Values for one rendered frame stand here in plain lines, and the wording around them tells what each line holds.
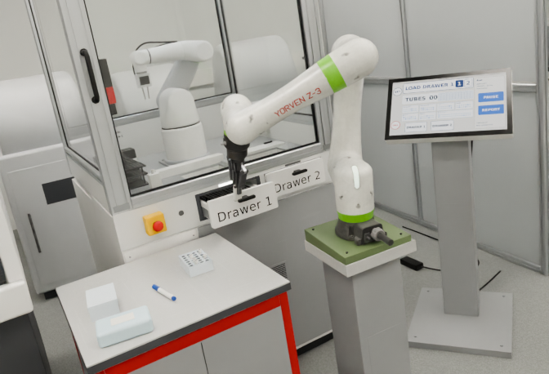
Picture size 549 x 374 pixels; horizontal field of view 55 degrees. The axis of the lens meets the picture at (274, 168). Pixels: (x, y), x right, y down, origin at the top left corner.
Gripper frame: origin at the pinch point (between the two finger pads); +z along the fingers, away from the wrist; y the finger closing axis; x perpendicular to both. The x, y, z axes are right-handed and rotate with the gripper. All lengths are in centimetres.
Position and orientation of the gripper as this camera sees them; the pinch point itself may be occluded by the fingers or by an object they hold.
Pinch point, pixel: (237, 192)
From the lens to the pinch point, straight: 199.9
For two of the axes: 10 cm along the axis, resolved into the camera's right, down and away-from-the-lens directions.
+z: -0.3, 8.4, 5.4
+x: 8.6, -2.6, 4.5
